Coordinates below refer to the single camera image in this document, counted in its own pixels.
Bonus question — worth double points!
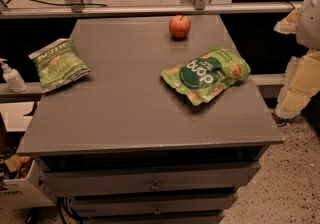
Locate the red apple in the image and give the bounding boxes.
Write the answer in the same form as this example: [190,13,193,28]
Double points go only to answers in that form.
[169,15,191,39]

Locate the white cardboard box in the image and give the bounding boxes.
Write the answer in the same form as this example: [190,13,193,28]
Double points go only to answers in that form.
[0,154,56,210]

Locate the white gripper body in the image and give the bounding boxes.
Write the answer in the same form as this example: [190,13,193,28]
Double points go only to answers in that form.
[296,0,320,50]

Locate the black cable at floor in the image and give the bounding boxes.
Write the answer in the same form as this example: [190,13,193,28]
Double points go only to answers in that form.
[271,112,290,128]

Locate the black cable on ledge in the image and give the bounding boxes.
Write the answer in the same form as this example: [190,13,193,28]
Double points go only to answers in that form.
[0,0,109,8]

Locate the green rice chip bag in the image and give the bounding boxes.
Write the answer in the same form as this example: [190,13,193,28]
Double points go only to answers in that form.
[161,46,251,106]

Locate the white pump bottle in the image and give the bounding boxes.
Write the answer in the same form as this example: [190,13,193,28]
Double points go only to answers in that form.
[0,58,27,93]

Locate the green jalapeno chip bag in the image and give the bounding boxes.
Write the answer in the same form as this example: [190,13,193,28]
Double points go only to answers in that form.
[29,38,91,93]

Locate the grey drawer cabinet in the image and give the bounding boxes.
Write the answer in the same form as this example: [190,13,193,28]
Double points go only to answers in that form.
[19,15,282,224]

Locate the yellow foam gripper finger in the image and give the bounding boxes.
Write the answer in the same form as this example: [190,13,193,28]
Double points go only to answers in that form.
[274,8,299,34]
[275,50,320,119]

